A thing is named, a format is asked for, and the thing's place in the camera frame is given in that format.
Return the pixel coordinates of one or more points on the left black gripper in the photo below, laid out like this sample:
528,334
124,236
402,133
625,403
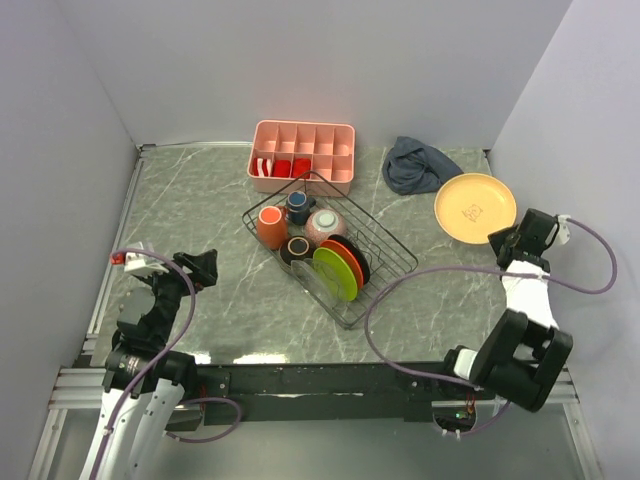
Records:
202,265

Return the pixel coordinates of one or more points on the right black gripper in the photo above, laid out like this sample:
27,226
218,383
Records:
496,238

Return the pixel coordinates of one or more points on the tan wooden plate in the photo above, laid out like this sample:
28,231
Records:
471,206

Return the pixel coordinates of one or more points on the clear glass plate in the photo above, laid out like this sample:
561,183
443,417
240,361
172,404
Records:
306,275
325,294

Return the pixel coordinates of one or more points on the orange plate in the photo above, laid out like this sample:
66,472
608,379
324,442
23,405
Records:
347,257

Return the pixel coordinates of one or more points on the lime green plate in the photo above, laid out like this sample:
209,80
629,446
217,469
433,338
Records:
337,273

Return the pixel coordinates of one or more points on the black plate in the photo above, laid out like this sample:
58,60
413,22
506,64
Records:
356,252

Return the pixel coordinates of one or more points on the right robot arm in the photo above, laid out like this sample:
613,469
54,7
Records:
524,354

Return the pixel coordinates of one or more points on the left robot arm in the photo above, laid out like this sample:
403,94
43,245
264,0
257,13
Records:
145,377

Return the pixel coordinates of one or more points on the orange mug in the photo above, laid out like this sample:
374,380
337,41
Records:
272,229

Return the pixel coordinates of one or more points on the black bowl gold rim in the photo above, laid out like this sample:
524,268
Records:
296,248

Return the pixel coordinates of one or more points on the dark blue cup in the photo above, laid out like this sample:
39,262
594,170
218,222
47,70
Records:
299,205

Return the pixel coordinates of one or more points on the red white striped roll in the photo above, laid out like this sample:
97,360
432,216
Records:
263,167

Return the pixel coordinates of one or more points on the grey crumpled cloth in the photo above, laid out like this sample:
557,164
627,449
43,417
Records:
412,167

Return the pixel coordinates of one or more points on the pink patterned bowl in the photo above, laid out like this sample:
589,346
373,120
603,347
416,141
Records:
322,224

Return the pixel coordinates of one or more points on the red roll middle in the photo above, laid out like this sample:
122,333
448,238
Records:
282,168

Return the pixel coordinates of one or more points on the pink compartment organizer box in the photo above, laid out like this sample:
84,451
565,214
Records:
330,146

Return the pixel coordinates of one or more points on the red roll right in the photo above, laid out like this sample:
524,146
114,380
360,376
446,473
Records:
301,168

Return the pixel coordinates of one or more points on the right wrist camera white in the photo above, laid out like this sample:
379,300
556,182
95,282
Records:
562,234

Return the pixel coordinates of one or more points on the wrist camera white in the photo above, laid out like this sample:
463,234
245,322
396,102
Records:
562,234
137,264

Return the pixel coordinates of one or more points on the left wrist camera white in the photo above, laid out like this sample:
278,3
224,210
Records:
137,264

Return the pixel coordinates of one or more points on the black wire dish rack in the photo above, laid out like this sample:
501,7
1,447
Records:
388,258

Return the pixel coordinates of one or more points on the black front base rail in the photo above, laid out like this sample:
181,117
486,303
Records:
334,391

